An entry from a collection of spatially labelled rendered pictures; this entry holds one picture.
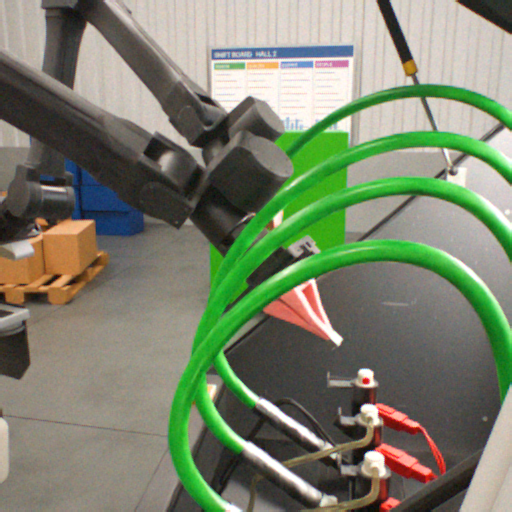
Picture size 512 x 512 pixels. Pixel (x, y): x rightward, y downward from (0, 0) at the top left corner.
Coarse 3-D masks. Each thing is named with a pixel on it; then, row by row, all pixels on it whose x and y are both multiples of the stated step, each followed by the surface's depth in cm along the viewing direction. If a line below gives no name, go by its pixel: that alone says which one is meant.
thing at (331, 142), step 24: (288, 144) 374; (312, 144) 373; (336, 144) 372; (312, 192) 381; (288, 216) 386; (336, 216) 383; (288, 240) 390; (336, 240) 387; (216, 264) 399; (240, 288) 401; (264, 312) 409
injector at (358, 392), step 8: (352, 384) 63; (376, 384) 62; (352, 392) 62; (360, 392) 61; (368, 392) 61; (376, 392) 61; (352, 400) 62; (360, 400) 61; (368, 400) 61; (376, 400) 62; (352, 408) 63; (360, 408) 61; (336, 416) 64; (352, 416) 63; (336, 424) 63; (344, 432) 63; (352, 432) 63; (352, 488) 65; (352, 496) 65
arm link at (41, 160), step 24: (48, 0) 102; (48, 24) 104; (72, 24) 103; (48, 48) 104; (72, 48) 104; (48, 72) 104; (72, 72) 106; (24, 168) 104; (48, 168) 106; (24, 192) 104; (72, 192) 111; (24, 216) 105
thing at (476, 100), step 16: (368, 96) 63; (384, 96) 62; (400, 96) 61; (416, 96) 60; (432, 96) 59; (448, 96) 58; (464, 96) 57; (480, 96) 57; (336, 112) 65; (352, 112) 64; (496, 112) 56; (320, 128) 66; (304, 144) 68
